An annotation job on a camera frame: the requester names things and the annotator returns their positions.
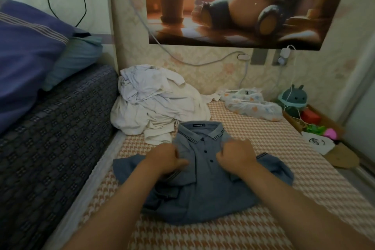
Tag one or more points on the person's left hand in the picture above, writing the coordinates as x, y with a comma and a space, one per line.
161, 156

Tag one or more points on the person's right hand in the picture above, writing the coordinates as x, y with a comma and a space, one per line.
237, 156

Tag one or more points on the person's left fingers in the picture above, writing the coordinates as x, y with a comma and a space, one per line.
180, 156

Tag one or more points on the person's right fingers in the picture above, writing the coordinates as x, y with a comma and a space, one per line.
224, 153

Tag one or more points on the blue-grey polo shirt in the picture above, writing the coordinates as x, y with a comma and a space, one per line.
205, 182

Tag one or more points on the person's left forearm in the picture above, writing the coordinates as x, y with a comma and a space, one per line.
114, 208

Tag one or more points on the person's right forearm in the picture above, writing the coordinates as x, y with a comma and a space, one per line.
301, 214

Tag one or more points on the orange houndstooth bed sheet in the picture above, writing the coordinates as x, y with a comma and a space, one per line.
263, 170

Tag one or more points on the white patterned fabric bundle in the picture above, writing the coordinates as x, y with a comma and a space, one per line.
252, 103

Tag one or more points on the pile of white clothes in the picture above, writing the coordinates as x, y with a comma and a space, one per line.
155, 103

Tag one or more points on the green round plush toy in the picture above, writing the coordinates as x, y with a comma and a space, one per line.
293, 100

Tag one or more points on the red box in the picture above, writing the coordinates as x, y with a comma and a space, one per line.
310, 116

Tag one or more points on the green plastic toy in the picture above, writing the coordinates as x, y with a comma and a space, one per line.
315, 128

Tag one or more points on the white printed paper bag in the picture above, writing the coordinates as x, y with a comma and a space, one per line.
318, 142

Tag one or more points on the brown cardboard box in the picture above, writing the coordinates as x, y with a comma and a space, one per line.
328, 138

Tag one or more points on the pink toy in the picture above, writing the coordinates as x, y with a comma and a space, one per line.
331, 133

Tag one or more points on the white charger plug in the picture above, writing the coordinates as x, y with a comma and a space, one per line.
284, 52

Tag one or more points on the dark patterned sofa cover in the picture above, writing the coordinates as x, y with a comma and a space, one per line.
49, 153

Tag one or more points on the teal pillow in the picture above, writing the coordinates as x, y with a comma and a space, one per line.
73, 59

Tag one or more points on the purple striped pillow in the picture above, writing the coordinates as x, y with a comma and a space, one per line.
23, 62

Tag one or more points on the grey wall socket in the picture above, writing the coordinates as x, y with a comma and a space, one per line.
258, 55
278, 58

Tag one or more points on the cartoon bear wall poster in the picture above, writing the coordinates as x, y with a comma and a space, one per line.
240, 3

